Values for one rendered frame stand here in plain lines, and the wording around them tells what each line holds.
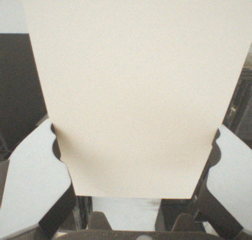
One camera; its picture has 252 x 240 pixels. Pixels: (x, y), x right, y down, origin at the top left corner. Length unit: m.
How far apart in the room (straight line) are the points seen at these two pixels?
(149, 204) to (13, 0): 1.12
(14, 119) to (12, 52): 0.18
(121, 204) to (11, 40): 0.96
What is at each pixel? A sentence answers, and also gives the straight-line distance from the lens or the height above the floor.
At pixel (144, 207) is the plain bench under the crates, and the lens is 1.08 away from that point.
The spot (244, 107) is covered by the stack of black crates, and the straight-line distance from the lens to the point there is 0.90.
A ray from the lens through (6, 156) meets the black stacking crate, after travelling 0.61.
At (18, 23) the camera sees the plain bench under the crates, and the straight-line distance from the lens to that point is 0.62.
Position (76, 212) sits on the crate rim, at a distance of 0.66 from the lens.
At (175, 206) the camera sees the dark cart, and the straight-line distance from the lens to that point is 2.19.
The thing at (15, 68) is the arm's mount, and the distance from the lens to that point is 0.50.
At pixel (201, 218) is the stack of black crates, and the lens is 1.64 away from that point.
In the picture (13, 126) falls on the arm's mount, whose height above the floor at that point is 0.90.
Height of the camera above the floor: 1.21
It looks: 62 degrees down
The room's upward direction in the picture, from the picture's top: 177 degrees counter-clockwise
